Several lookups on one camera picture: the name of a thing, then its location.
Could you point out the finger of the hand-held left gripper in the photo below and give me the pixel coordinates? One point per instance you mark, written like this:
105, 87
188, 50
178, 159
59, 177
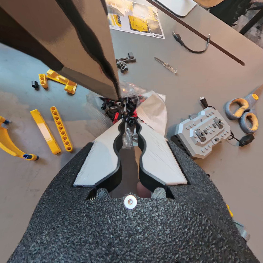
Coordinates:
96, 24
41, 24

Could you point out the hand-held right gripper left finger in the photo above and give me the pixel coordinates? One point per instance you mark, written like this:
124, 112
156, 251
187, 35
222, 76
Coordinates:
96, 164

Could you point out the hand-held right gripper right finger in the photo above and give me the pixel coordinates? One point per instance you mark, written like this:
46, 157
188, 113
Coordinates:
162, 162

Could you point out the clear bag of black pins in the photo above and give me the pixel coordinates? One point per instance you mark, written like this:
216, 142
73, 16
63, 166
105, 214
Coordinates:
152, 108

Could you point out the long smooth yellow beam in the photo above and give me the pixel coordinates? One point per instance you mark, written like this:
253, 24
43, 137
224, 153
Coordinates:
45, 131

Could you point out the grey desk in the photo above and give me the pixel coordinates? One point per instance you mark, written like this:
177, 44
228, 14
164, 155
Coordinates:
185, 82

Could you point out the person's right hand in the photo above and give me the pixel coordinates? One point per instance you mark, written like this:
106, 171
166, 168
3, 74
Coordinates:
143, 190

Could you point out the grey battery box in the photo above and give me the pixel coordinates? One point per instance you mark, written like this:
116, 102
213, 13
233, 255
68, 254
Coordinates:
195, 143

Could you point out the yellow and black sticker sheet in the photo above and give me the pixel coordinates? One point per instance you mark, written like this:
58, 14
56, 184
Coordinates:
135, 22

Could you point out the dark grey axle rod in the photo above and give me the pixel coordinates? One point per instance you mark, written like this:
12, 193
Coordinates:
123, 59
129, 61

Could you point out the light grey two-hole connector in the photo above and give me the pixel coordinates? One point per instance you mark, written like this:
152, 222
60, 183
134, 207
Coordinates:
131, 55

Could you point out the long yellow beam with holes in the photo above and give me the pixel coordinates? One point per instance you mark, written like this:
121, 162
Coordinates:
61, 130

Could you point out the black bushing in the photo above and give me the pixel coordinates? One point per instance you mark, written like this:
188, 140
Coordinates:
35, 85

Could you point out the short yellow two-hole beam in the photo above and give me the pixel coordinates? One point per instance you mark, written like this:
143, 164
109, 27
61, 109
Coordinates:
43, 82

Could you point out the grey double pin connector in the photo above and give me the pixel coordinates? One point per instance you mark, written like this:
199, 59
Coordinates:
125, 68

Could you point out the yellow angled brick assembly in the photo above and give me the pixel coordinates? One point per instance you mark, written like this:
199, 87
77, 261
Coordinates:
61, 80

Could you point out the white monitor stand base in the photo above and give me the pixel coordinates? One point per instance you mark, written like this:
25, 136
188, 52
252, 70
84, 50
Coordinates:
178, 8

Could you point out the partly built brick robot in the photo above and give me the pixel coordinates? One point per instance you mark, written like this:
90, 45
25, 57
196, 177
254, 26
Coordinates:
230, 211

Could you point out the grey and yellow scissors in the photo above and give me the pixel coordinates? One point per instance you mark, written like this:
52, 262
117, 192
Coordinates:
227, 108

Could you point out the yellow curved panel, blue pin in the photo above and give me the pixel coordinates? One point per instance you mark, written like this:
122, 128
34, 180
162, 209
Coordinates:
8, 143

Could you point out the black metal frame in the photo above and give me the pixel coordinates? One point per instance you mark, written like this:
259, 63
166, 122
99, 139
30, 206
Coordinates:
246, 16

